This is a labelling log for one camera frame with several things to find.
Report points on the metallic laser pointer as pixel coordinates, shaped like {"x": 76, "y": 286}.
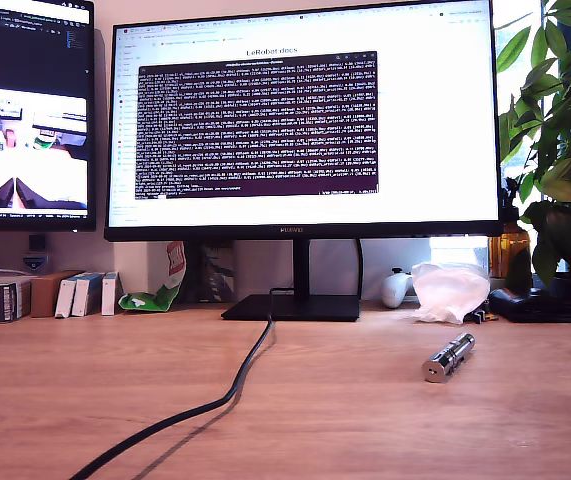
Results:
{"x": 447, "y": 357}

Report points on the grey patterned box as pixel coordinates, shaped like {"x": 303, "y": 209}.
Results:
{"x": 217, "y": 275}

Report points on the white game controller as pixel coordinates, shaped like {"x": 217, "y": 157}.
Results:
{"x": 395, "y": 290}

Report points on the green red white snack bag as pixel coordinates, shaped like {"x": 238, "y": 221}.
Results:
{"x": 157, "y": 300}

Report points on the crumpled white plastic bag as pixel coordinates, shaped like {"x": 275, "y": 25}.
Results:
{"x": 450, "y": 290}

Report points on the black Huawei monitor on stand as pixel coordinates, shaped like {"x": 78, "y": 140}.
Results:
{"x": 415, "y": 125}

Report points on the white and blue box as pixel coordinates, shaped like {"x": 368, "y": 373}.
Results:
{"x": 109, "y": 295}
{"x": 84, "y": 297}
{"x": 65, "y": 300}

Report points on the small black metal clip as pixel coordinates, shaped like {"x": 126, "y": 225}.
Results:
{"x": 482, "y": 316}

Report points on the amber glass bottle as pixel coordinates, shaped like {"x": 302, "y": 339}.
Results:
{"x": 507, "y": 250}

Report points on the brown cardboard box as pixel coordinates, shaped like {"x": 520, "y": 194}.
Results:
{"x": 42, "y": 295}

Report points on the blue grey badge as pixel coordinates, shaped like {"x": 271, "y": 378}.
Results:
{"x": 35, "y": 262}

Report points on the black pouch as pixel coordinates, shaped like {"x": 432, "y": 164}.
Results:
{"x": 535, "y": 305}

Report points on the green and grey printed box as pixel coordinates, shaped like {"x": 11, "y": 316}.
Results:
{"x": 5, "y": 302}

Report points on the green leafy houseplant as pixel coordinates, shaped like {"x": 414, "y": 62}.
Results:
{"x": 565, "y": 125}

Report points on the black computer monitor dark screen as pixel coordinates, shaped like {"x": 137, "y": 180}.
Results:
{"x": 30, "y": 60}

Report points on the small black cube mount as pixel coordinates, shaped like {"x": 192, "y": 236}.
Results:
{"x": 37, "y": 242}

